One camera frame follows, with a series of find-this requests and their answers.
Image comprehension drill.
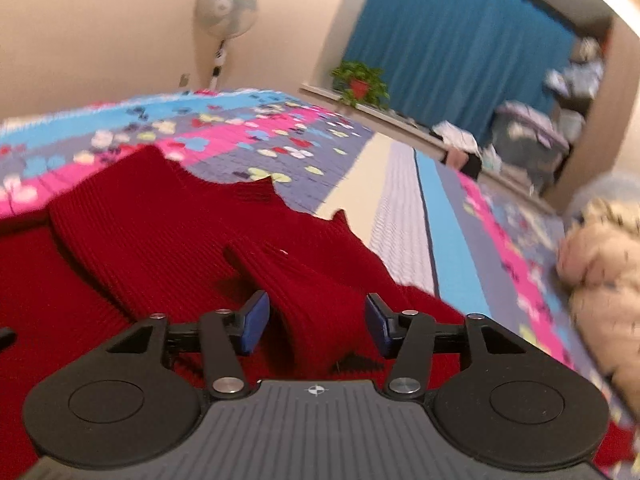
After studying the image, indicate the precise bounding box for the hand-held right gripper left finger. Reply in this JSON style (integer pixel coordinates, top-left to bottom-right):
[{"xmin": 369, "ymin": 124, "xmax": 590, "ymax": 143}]
[{"xmin": 102, "ymin": 290, "xmax": 271, "ymax": 400}]

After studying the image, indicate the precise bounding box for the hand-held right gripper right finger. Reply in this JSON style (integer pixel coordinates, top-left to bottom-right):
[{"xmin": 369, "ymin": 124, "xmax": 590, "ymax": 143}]
[{"xmin": 365, "ymin": 293, "xmax": 528, "ymax": 397}]

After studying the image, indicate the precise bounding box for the red knitted sweater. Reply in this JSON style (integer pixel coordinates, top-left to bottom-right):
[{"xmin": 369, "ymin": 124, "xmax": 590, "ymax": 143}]
[{"xmin": 0, "ymin": 146, "xmax": 468, "ymax": 480}]

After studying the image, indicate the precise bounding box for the pile of white clothes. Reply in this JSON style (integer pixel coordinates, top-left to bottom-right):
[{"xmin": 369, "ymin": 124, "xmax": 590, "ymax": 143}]
[{"xmin": 430, "ymin": 121, "xmax": 478, "ymax": 148}]

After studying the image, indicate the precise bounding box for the floral striped blanket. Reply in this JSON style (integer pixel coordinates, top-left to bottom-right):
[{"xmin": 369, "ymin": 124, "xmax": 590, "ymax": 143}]
[{"xmin": 0, "ymin": 89, "xmax": 640, "ymax": 480}]

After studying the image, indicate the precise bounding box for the pink and black bag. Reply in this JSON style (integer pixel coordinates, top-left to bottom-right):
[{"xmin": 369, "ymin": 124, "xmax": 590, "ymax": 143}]
[{"xmin": 440, "ymin": 146, "xmax": 483, "ymax": 181}]

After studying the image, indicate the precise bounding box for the cream plush toy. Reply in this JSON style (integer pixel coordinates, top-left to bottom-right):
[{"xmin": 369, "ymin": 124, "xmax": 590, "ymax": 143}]
[{"xmin": 555, "ymin": 197, "xmax": 640, "ymax": 411}]

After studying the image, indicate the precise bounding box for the potted green plant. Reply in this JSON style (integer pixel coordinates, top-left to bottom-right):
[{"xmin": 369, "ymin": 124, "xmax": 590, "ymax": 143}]
[{"xmin": 331, "ymin": 61, "xmax": 391, "ymax": 108}]

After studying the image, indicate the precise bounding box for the clear plastic storage box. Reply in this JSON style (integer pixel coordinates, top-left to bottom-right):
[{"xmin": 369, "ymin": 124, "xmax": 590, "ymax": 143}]
[{"xmin": 492, "ymin": 101, "xmax": 571, "ymax": 171}]

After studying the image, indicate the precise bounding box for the grey pillow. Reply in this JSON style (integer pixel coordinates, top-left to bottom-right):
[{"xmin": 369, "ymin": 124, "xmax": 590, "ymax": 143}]
[{"xmin": 565, "ymin": 170, "xmax": 633, "ymax": 221}]

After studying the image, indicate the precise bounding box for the blue curtain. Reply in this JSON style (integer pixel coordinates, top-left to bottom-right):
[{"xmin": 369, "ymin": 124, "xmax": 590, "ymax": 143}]
[{"xmin": 342, "ymin": 0, "xmax": 578, "ymax": 146}]

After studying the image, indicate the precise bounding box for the white standing fan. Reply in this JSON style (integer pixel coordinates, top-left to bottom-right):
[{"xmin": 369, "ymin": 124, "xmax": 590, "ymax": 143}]
[{"xmin": 194, "ymin": 0, "xmax": 260, "ymax": 92}]

